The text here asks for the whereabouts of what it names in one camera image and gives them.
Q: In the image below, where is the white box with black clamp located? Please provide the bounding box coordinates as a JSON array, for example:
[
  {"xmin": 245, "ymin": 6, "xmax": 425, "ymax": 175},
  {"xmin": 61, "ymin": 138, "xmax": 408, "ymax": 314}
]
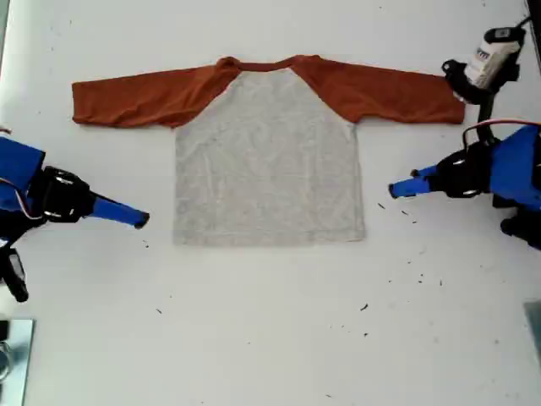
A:
[{"xmin": 440, "ymin": 26, "xmax": 524, "ymax": 105}]

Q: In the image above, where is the shiny steel plate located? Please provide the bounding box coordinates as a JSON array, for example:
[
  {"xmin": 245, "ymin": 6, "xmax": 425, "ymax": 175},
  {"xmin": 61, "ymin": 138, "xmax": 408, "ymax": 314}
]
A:
[{"xmin": 0, "ymin": 317, "xmax": 37, "ymax": 385}]

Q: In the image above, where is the grey t-shirt with orange sleeves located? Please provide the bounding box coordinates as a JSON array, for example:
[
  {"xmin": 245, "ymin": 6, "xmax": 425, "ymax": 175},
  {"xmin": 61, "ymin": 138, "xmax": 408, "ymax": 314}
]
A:
[{"xmin": 71, "ymin": 53, "xmax": 467, "ymax": 247}]

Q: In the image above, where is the red and white wire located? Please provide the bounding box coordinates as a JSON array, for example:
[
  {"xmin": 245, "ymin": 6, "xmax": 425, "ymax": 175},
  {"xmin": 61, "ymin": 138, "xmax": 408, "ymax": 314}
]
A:
[
  {"xmin": 0, "ymin": 177, "xmax": 44, "ymax": 222},
  {"xmin": 462, "ymin": 119, "xmax": 541, "ymax": 149}
]

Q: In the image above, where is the black post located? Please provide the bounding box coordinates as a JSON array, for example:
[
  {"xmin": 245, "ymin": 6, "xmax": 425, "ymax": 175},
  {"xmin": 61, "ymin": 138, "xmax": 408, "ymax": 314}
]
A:
[{"xmin": 475, "ymin": 91, "xmax": 498, "ymax": 145}]

